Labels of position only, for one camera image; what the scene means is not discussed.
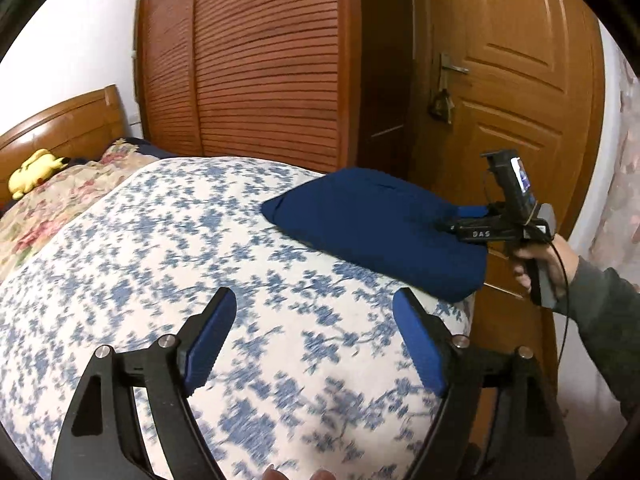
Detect person's right forearm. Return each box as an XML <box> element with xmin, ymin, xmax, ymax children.
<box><xmin>552</xmin><ymin>255</ymin><xmax>640</xmax><ymax>421</ymax></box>

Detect navy blue suit jacket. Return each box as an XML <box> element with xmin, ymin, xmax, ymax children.
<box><xmin>261</xmin><ymin>167</ymin><xmax>488</xmax><ymax>304</ymax></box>

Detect hanging keys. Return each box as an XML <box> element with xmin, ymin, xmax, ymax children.
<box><xmin>427</xmin><ymin>76</ymin><xmax>453</xmax><ymax>123</ymax></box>

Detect person's left hand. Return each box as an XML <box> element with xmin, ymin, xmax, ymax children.
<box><xmin>262</xmin><ymin>465</ymin><xmax>346</xmax><ymax>480</ymax></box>

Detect wooden door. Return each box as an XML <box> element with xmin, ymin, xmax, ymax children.
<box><xmin>410</xmin><ymin>0</ymin><xmax>608</xmax><ymax>396</ymax></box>

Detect black cable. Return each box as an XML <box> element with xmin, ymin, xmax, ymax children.
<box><xmin>547</xmin><ymin>240</ymin><xmax>572</xmax><ymax>376</ymax></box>

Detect pink floral quilt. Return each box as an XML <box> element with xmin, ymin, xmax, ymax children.
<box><xmin>0</xmin><ymin>140</ymin><xmax>161</xmax><ymax>268</ymax></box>

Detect pink floral curtain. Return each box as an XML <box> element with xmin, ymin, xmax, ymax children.
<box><xmin>585</xmin><ymin>50</ymin><xmax>640</xmax><ymax>271</ymax></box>

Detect wooden louvered wardrobe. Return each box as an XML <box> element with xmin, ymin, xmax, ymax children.
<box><xmin>132</xmin><ymin>0</ymin><xmax>416</xmax><ymax>181</ymax></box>

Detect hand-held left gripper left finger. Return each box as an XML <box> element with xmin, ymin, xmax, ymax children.
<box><xmin>51</xmin><ymin>286</ymin><xmax>238</xmax><ymax>480</ymax></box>

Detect person's right hand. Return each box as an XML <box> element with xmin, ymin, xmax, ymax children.
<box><xmin>511</xmin><ymin>234</ymin><xmax>581</xmax><ymax>295</ymax></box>

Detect yellow plush toy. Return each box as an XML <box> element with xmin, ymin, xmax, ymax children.
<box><xmin>8</xmin><ymin>148</ymin><xmax>69</xmax><ymax>200</ymax></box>

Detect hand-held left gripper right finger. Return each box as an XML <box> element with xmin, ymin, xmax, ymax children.
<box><xmin>392</xmin><ymin>287</ymin><xmax>576</xmax><ymax>480</ymax></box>

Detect blue floral bed sheet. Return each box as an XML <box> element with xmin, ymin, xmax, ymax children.
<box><xmin>0</xmin><ymin>156</ymin><xmax>476</xmax><ymax>480</ymax></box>

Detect wooden headboard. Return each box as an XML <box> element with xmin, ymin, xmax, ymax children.
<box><xmin>0</xmin><ymin>84</ymin><xmax>126</xmax><ymax>206</ymax></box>

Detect metal door handle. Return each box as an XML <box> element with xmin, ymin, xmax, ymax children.
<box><xmin>439</xmin><ymin>52</ymin><xmax>471</xmax><ymax>77</ymax></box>

